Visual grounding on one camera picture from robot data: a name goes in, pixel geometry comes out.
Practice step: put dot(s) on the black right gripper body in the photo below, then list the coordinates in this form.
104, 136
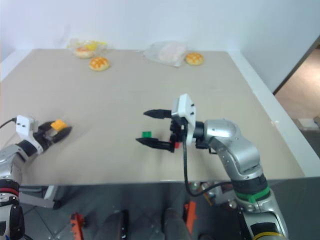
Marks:
178, 130

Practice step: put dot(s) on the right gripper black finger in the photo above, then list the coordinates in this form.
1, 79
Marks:
158, 113
155, 143

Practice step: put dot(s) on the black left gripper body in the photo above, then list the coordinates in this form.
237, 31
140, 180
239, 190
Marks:
43, 139

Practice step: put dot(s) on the orange cube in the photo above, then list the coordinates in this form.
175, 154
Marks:
59, 124

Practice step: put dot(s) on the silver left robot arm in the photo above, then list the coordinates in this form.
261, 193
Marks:
7, 156

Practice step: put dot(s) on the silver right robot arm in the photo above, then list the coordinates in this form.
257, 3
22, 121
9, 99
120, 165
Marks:
237, 145

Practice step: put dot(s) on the green cube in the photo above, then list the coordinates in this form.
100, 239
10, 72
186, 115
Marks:
147, 134

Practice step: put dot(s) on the red cube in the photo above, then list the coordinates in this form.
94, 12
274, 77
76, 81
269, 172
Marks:
177, 145

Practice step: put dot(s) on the clear plastic bag, pale contents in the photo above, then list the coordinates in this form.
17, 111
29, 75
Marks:
167, 53

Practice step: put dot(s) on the golden checkered bread bun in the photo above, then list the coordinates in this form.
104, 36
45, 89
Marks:
194, 59
99, 64

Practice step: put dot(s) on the orange clamp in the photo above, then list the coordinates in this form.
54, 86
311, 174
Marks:
191, 216
77, 225

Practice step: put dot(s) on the bagged bread bun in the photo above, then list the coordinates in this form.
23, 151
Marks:
84, 52

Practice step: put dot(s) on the clear plastic bag, yellow contents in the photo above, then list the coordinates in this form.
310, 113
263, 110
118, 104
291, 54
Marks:
93, 45

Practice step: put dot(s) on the white object on floor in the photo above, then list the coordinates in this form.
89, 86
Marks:
306, 123

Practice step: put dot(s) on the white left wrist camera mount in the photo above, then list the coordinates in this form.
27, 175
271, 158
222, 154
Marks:
24, 126

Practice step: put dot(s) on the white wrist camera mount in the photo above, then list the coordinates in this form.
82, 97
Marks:
186, 110
24, 126

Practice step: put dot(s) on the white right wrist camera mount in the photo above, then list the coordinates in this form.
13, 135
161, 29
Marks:
186, 110

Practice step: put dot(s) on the silver table frame bracket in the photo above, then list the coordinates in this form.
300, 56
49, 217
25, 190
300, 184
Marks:
37, 197

